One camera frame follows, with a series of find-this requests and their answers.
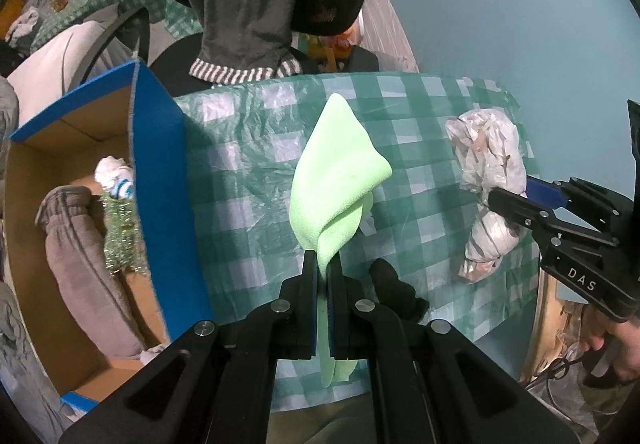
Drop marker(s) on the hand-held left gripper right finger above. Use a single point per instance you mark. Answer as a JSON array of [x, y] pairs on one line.
[[336, 309]]

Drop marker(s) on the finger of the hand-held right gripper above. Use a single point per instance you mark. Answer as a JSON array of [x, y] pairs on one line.
[[515, 209], [545, 191]]

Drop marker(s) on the white plastic bag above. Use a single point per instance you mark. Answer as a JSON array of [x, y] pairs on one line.
[[490, 149]]

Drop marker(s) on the blue cardboard box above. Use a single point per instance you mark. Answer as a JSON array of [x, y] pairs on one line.
[[165, 174]]

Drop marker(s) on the white radiator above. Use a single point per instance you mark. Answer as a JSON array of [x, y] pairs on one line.
[[390, 34]]

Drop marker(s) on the grey quilted jacket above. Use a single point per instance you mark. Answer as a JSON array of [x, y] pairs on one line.
[[7, 119]]

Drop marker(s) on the white duvet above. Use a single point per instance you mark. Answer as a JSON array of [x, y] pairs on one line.
[[55, 59]]

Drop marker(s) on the orange plastic bag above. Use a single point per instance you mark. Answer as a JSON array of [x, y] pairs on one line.
[[340, 44]]

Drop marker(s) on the grey quilted blanket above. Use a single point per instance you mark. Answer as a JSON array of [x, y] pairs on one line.
[[20, 349]]

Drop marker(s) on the grey white sock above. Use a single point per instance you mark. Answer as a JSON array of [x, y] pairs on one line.
[[152, 354]]

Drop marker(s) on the green tinsel garland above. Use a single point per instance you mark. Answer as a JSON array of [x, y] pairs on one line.
[[122, 234]]

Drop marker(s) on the lime green cloth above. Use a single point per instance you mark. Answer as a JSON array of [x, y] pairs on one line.
[[340, 174]]

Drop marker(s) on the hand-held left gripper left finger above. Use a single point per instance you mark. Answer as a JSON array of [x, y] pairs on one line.
[[311, 304]]

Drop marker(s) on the person's olive pants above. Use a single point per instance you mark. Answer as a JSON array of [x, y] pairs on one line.
[[310, 419]]

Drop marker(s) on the round wooden hoop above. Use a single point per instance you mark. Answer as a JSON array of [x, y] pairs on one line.
[[545, 319]]

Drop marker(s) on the grey white clothes pile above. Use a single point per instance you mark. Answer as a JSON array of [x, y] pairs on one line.
[[22, 24]]

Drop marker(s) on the grey fleece garment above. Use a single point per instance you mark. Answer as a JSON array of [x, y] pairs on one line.
[[85, 274]]

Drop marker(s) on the white blue striped sock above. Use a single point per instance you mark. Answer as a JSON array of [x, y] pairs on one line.
[[112, 174]]

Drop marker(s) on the person's right hand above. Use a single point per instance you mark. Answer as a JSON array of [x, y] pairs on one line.
[[625, 344]]

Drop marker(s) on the black sock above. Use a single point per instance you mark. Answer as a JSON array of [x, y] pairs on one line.
[[395, 289]]

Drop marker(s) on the green checked tablecloth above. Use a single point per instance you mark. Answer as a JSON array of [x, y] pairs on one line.
[[425, 94]]

